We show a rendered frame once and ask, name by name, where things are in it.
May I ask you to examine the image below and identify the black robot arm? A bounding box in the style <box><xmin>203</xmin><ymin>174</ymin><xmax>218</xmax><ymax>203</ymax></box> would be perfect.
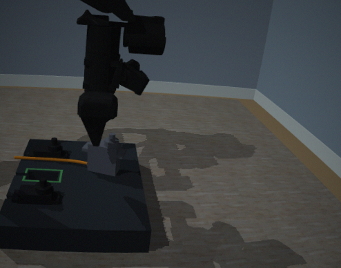
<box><xmin>77</xmin><ymin>0</ymin><xmax>166</xmax><ymax>95</ymax></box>

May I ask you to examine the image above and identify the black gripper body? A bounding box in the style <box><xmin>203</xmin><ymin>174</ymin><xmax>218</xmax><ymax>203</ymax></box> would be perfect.
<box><xmin>78</xmin><ymin>51</ymin><xmax>119</xmax><ymax>117</ymax></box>

